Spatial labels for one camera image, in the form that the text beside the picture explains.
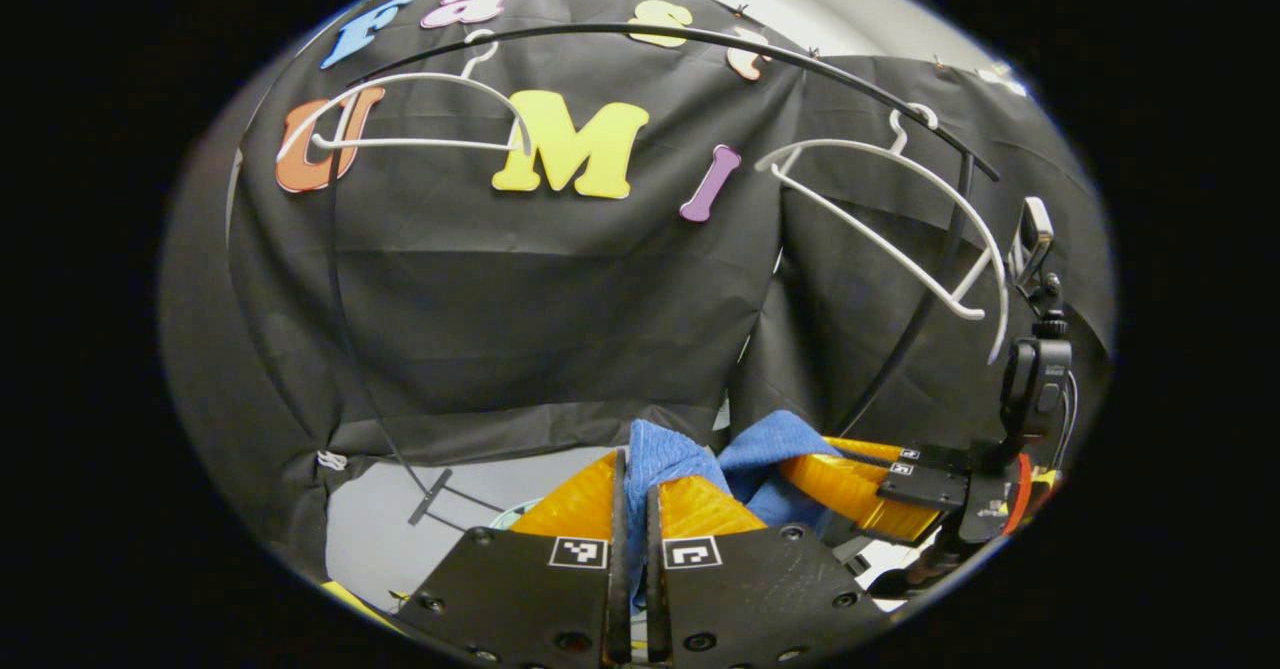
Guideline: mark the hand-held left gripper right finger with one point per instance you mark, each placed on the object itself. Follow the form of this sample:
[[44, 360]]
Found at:
[[658, 579]]

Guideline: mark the black clothes rack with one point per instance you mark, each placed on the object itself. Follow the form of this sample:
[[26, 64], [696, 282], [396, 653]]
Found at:
[[640, 31]]

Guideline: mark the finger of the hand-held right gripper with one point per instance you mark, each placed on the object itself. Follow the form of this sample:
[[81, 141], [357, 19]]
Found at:
[[925, 457], [920, 494]]

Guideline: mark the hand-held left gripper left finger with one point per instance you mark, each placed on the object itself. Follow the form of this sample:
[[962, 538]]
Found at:
[[620, 569]]

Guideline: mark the blue knitted garment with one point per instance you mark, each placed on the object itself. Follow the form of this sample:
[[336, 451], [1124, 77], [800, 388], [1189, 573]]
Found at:
[[670, 454]]

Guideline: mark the black backdrop cloth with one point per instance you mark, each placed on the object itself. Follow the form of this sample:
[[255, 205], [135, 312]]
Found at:
[[500, 299]]

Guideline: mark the white plastic hanger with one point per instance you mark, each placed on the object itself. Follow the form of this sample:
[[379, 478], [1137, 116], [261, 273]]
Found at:
[[900, 164], [420, 143]]

